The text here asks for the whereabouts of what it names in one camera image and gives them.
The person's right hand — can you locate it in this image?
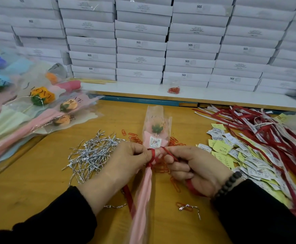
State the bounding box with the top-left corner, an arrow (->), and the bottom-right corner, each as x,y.
161,146 -> 239,197

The person's left hand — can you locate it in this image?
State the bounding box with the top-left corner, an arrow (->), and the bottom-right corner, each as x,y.
77,141 -> 153,217

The pile of yellow white tags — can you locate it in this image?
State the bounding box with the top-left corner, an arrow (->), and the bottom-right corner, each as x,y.
196,111 -> 296,204

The single red ribbon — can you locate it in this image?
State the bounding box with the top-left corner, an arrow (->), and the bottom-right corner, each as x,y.
122,146 -> 202,218

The pink orange flower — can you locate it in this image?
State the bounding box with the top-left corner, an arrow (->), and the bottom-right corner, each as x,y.
128,104 -> 173,244

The pile of red ribbons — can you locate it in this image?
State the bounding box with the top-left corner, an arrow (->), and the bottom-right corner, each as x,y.
194,104 -> 296,222

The pile of flowers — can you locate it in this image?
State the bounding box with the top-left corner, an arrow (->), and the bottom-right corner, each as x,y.
0,43 -> 102,168

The person's left forearm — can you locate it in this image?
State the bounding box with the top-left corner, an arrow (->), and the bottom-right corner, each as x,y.
0,185 -> 98,244

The person's right forearm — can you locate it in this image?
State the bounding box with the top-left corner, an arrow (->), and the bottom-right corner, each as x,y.
210,179 -> 296,244

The pile of silver twist ties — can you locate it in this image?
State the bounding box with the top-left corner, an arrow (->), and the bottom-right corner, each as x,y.
63,130 -> 128,209

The pile of orange paper clips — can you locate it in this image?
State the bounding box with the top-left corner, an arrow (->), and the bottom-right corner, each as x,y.
120,128 -> 202,219

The long white board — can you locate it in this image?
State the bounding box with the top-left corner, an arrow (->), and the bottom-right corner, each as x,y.
82,81 -> 296,111

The small bag of red clips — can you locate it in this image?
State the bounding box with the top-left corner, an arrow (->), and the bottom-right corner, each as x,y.
167,81 -> 181,95

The wooden sticks bundle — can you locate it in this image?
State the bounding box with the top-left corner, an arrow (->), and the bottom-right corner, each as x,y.
73,78 -> 116,84

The black bead bracelet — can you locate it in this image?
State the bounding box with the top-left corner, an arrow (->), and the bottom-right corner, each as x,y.
213,170 -> 244,201

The wall of stacked white boxes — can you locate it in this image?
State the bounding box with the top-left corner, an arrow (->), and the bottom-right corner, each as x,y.
0,0 -> 296,95

